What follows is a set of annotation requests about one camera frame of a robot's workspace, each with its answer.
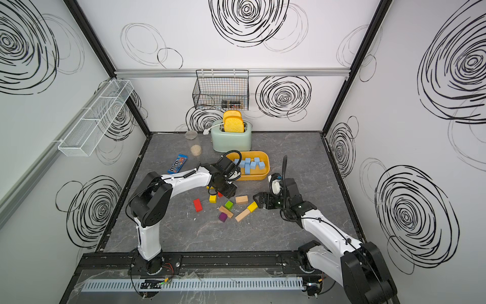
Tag long yellow block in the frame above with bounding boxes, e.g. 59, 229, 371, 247
247, 201, 258, 213

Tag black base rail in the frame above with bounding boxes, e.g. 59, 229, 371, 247
76, 250, 321, 276

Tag blue candy bag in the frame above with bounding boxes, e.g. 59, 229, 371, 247
167, 154, 188, 174

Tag purple cube bottom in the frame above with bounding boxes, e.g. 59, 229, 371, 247
218, 213, 228, 222

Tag yellow plastic tub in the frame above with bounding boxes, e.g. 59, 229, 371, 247
226, 151, 270, 181

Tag yellow toast slice back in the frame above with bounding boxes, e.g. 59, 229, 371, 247
223, 110, 242, 122

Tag yellow toast slice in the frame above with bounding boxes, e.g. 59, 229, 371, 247
223, 110, 242, 122
224, 116, 245, 133

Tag yellow toast slice front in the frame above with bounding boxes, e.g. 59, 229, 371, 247
224, 116, 245, 133

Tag mint green toaster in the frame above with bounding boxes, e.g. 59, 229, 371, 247
210, 119, 253, 153

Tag thin wood plank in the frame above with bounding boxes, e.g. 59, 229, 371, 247
218, 206, 234, 219

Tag white slotted cable duct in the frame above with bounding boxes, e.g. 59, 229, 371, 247
81, 277, 305, 293

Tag long blue block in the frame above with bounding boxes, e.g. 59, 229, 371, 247
244, 164, 251, 175

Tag black wire wall basket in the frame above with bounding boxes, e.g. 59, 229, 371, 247
192, 69, 250, 111

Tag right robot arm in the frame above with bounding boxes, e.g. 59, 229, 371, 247
253, 176, 399, 303

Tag natural wood block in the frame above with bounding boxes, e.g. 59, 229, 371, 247
235, 195, 249, 205

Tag white wire wall shelf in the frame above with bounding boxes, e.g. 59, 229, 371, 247
58, 79, 134, 157

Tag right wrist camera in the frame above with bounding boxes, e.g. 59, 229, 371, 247
268, 173, 282, 196

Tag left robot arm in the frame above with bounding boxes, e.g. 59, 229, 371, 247
129, 156, 241, 262

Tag long natural wood plank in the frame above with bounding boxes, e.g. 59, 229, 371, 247
235, 209, 251, 222

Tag red block left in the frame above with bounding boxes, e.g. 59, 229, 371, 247
193, 199, 203, 212

